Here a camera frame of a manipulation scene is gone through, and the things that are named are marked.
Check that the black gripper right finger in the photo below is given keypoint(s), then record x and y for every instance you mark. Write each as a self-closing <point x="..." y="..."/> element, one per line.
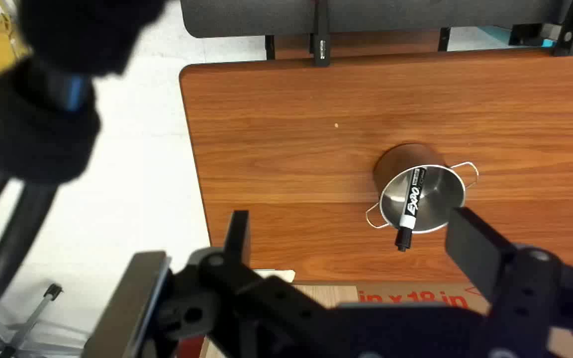
<point x="478" y="241"/>

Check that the white paper strip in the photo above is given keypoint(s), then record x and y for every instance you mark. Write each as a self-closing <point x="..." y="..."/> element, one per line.
<point x="277" y="275"/>

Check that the brown cardboard sheet red print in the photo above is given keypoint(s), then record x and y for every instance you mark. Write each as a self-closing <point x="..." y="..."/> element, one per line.
<point x="406" y="297"/>

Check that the grey tripod leg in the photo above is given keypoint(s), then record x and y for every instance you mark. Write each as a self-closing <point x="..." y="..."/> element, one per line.
<point x="30" y="319"/>

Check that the black white dry-erase marker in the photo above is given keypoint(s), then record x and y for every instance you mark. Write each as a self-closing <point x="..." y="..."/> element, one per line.
<point x="410" y="202"/>

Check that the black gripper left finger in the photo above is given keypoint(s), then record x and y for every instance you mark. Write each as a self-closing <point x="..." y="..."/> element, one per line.
<point x="239" y="239"/>

